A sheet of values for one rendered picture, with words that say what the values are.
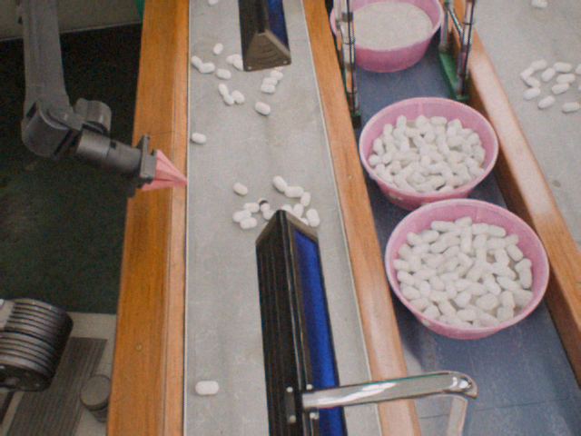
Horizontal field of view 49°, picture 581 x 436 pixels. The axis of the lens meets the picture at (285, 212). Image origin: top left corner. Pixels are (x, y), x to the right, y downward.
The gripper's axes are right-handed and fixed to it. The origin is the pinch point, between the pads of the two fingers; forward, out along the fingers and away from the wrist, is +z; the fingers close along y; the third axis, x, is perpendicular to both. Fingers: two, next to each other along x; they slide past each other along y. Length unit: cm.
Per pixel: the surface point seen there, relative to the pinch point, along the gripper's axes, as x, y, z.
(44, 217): 114, 72, -2
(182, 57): 11, 51, 3
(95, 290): 99, 37, 15
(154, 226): 11.9, -2.1, 0.1
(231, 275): 4.6, -13.7, 12.6
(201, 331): 8.0, -24.3, 8.7
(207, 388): 5.6, -35.6, 8.7
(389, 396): -38, -55, 5
